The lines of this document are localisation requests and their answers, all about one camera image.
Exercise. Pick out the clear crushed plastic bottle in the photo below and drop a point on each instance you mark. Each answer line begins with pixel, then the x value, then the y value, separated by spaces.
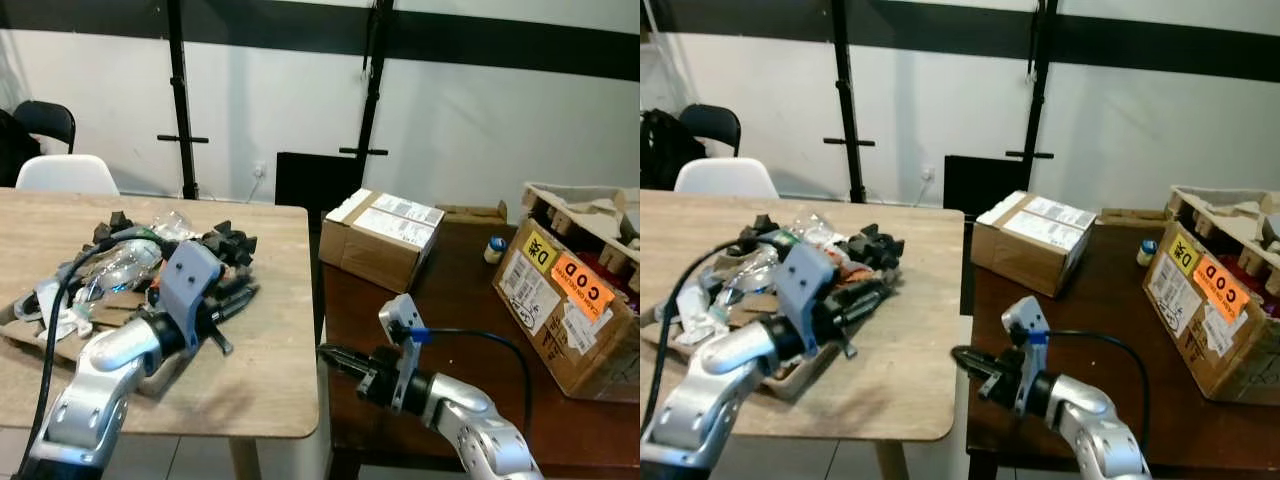
pixel 120 265
pixel 750 272

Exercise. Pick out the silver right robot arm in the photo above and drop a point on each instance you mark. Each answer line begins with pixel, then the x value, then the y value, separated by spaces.
pixel 480 425
pixel 1095 420

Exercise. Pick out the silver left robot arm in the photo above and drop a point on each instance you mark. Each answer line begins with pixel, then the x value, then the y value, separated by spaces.
pixel 730 360
pixel 110 360

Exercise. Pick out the light wooden table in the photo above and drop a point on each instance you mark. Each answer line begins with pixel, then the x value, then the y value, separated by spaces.
pixel 920 330
pixel 280 330

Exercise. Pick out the large black moulded plastic piece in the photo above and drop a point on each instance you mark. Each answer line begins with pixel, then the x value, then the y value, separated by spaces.
pixel 875 246
pixel 228 245

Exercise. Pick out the clear crumpled plastic wrap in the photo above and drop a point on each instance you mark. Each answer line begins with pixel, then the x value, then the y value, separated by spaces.
pixel 818 230
pixel 172 225

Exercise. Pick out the dark brown wooden table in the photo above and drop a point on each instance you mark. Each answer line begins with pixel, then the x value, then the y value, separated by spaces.
pixel 1100 310
pixel 450 300

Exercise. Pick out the small labelled cardboard box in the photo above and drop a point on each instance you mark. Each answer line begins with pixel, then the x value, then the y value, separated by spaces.
pixel 1020 255
pixel 370 250

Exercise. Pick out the small black moulded plastic piece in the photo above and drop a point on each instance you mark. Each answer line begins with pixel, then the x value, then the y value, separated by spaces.
pixel 115 228
pixel 760 230

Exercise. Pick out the white crumpled wrapper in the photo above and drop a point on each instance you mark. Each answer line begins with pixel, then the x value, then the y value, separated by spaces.
pixel 60 310
pixel 705 315

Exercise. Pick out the black flat panel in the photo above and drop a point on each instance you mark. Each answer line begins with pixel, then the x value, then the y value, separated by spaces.
pixel 315 180
pixel 985 180

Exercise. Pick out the small blue-capped bottle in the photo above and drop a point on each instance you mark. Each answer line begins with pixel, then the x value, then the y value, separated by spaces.
pixel 1147 253
pixel 495 250

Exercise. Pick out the white plastic chair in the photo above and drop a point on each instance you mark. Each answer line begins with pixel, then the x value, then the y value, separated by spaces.
pixel 65 175
pixel 725 178

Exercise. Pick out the flat brown cardboard piece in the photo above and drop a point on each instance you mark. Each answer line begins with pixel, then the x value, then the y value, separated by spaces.
pixel 1135 217
pixel 475 213

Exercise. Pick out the large cardboard box orange label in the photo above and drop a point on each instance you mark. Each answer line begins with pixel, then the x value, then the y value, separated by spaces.
pixel 560 320
pixel 1200 330

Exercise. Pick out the black upright stand pole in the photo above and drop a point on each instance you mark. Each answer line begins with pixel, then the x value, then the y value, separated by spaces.
pixel 848 100
pixel 1038 100
pixel 180 100
pixel 372 100

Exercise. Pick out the black chair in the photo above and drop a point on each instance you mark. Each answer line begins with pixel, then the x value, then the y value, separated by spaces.
pixel 715 122
pixel 48 120

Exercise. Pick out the black backpack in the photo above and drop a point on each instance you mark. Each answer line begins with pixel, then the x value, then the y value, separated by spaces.
pixel 668 150
pixel 15 150

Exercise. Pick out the brown paper pulp tray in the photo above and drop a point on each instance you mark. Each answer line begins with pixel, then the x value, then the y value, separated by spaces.
pixel 1255 265
pixel 590 245

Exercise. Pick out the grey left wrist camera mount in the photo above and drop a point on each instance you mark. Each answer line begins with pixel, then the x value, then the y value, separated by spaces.
pixel 805 280
pixel 190 275

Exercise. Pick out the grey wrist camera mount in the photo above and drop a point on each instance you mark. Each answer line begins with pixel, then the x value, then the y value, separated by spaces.
pixel 805 280
pixel 190 275
pixel 400 315
pixel 1022 318

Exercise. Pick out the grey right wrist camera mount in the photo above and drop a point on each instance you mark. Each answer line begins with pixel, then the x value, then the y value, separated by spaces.
pixel 1022 318
pixel 400 315

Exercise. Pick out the white wall socket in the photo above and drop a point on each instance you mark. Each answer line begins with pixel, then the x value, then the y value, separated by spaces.
pixel 928 174
pixel 260 171

